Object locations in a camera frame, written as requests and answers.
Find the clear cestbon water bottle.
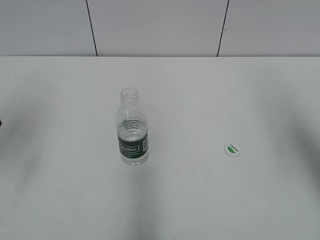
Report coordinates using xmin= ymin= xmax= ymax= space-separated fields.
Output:
xmin=116 ymin=87 xmax=149 ymax=166

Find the white green bottle cap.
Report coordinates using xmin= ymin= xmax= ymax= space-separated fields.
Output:
xmin=224 ymin=143 xmax=240 ymax=158

